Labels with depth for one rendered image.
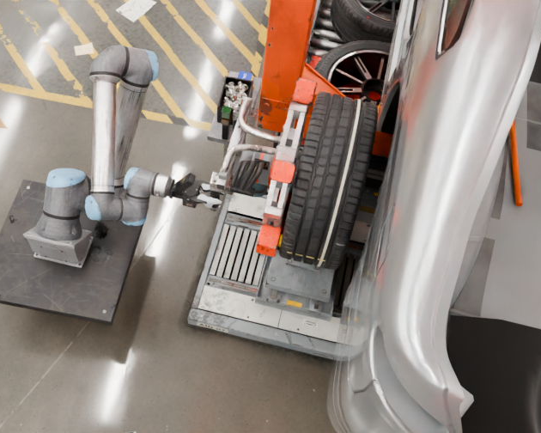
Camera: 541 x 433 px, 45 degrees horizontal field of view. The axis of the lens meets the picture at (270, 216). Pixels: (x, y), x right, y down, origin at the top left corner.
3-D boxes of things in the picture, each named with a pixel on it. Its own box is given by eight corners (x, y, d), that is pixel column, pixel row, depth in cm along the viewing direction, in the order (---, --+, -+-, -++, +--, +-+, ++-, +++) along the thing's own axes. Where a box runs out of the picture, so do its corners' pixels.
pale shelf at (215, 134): (241, 148, 313) (241, 144, 311) (207, 140, 314) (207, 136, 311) (262, 82, 335) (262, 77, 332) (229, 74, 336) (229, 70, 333)
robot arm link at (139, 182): (128, 187, 260) (131, 162, 257) (158, 194, 260) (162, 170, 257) (120, 192, 251) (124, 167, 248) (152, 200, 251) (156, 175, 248)
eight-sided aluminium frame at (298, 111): (271, 264, 267) (285, 192, 220) (255, 260, 267) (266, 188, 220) (298, 157, 294) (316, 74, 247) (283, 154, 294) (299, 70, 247)
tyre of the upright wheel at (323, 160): (386, 68, 249) (350, 178, 302) (325, 54, 250) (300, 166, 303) (364, 203, 210) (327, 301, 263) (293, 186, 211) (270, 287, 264)
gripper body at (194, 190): (202, 193, 259) (173, 186, 260) (202, 181, 252) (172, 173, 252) (197, 209, 255) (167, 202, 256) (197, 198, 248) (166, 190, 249)
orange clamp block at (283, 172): (292, 184, 230) (291, 184, 221) (270, 179, 231) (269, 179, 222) (296, 164, 230) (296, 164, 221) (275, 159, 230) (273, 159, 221)
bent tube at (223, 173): (270, 191, 237) (273, 174, 227) (218, 179, 237) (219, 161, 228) (281, 152, 245) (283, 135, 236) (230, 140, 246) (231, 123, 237)
